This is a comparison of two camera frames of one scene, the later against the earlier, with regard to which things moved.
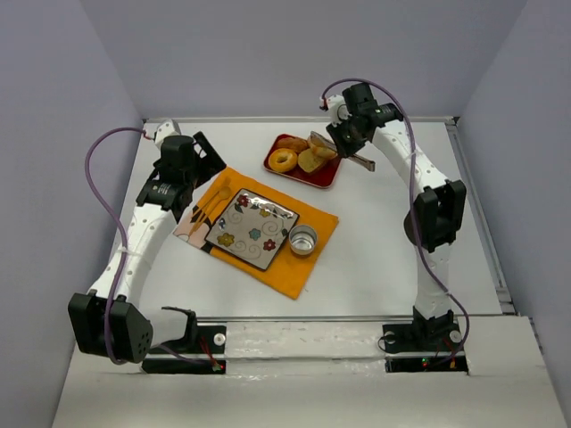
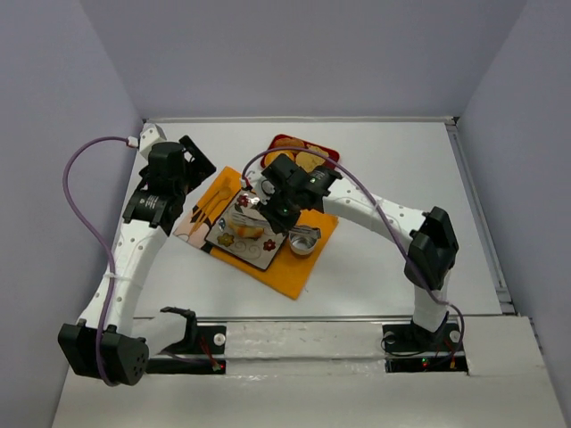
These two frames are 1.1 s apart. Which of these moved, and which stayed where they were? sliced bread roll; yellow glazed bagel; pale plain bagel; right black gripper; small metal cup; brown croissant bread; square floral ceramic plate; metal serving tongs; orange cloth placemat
Moved: pale plain bagel; right black gripper; metal serving tongs
Stayed: yellow glazed bagel; small metal cup; square floral ceramic plate; sliced bread roll; orange cloth placemat; brown croissant bread
